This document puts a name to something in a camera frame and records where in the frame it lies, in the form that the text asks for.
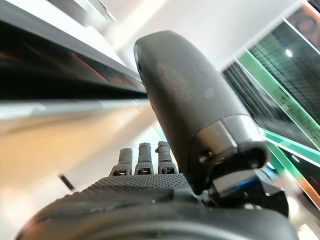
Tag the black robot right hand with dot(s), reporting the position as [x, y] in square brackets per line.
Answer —
[185, 100]

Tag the green glass partition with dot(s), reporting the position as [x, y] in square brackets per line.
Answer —
[287, 87]

